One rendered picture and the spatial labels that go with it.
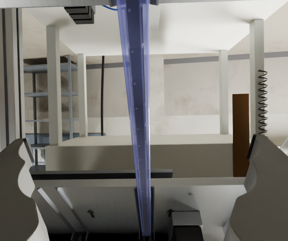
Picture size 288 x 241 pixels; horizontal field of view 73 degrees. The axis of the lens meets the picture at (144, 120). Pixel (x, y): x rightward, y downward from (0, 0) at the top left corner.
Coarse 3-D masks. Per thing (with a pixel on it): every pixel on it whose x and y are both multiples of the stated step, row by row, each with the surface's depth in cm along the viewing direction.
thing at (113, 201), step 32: (64, 192) 23; (96, 192) 23; (128, 192) 23; (160, 192) 23; (192, 192) 23; (224, 192) 23; (64, 224) 30; (96, 224) 30; (128, 224) 30; (160, 224) 30; (224, 224) 30
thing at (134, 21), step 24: (120, 0) 8; (144, 0) 8; (120, 24) 9; (144, 24) 9; (144, 48) 10; (144, 72) 10; (144, 96) 12; (144, 120) 13; (144, 144) 15; (144, 168) 17; (144, 192) 20; (144, 216) 25
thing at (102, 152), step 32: (256, 32) 60; (224, 64) 87; (256, 64) 60; (224, 96) 87; (256, 96) 60; (224, 128) 87; (256, 128) 60; (64, 160) 60; (96, 160) 60; (128, 160) 60; (160, 160) 60; (192, 160) 60; (224, 160) 60
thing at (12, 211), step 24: (24, 144) 11; (0, 168) 9; (24, 168) 9; (0, 192) 7; (24, 192) 8; (0, 216) 6; (24, 216) 6; (0, 240) 6; (24, 240) 6; (48, 240) 7
